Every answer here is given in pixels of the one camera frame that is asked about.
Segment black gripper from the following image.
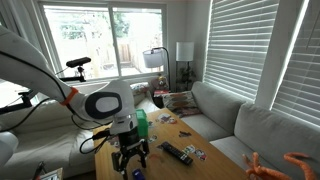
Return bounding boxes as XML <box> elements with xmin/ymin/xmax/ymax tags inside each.
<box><xmin>111</xmin><ymin>127</ymin><xmax>149</xmax><ymax>180</ymax></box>

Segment blue toy car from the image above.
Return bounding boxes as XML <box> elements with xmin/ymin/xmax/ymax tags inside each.
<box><xmin>132</xmin><ymin>169</ymin><xmax>146</xmax><ymax>180</ymax></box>

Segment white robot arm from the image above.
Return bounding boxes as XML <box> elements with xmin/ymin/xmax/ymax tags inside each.
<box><xmin>0</xmin><ymin>26</ymin><xmax>149</xmax><ymax>179</ymax></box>

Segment orange octopus plush toy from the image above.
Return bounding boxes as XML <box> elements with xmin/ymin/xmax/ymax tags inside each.
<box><xmin>241</xmin><ymin>151</ymin><xmax>318</xmax><ymax>180</ymax></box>

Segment green treasure chest box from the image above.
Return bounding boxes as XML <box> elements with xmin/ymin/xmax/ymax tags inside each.
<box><xmin>136</xmin><ymin>109</ymin><xmax>149</xmax><ymax>137</ymax></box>

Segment wooden table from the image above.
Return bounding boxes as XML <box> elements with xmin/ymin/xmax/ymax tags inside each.
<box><xmin>95</xmin><ymin>108</ymin><xmax>246</xmax><ymax>180</ymax></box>

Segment small round pirate sticker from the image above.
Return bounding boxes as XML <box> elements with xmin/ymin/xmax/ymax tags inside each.
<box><xmin>157</xmin><ymin>113</ymin><xmax>177</xmax><ymax>124</ymax></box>

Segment black remote control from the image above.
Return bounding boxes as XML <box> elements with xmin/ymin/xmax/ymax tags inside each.
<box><xmin>161</xmin><ymin>141</ymin><xmax>193</xmax><ymax>165</ymax></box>

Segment patterned cushion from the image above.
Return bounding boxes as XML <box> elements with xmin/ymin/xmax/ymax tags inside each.
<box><xmin>163</xmin><ymin>91</ymin><xmax>201</xmax><ymax>118</ymax></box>

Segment white leather sofa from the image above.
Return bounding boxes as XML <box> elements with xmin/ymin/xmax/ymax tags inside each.
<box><xmin>0</xmin><ymin>96</ymin><xmax>158</xmax><ymax>179</ymax></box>

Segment white floor lamp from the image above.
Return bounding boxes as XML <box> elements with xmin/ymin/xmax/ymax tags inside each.
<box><xmin>143</xmin><ymin>47</ymin><xmax>170</xmax><ymax>90</ymax></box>

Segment grey sectional sofa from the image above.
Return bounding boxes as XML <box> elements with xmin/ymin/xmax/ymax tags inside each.
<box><xmin>183</xmin><ymin>81</ymin><xmax>320</xmax><ymax>180</ymax></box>

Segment white window blinds left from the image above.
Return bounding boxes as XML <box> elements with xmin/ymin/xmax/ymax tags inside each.
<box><xmin>203</xmin><ymin>0</ymin><xmax>279</xmax><ymax>101</ymax></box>

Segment white window blinds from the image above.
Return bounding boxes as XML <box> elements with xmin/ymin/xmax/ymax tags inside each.
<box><xmin>272</xmin><ymin>0</ymin><xmax>320</xmax><ymax>125</ymax></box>
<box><xmin>203</xmin><ymin>0</ymin><xmax>279</xmax><ymax>101</ymax></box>

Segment white window blinds right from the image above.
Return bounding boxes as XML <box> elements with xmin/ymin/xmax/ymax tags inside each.
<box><xmin>272</xmin><ymin>0</ymin><xmax>320</xmax><ymax>125</ymax></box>

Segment black camera on stand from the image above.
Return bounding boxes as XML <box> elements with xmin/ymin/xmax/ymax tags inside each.
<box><xmin>62</xmin><ymin>57</ymin><xmax>91</xmax><ymax>82</ymax></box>

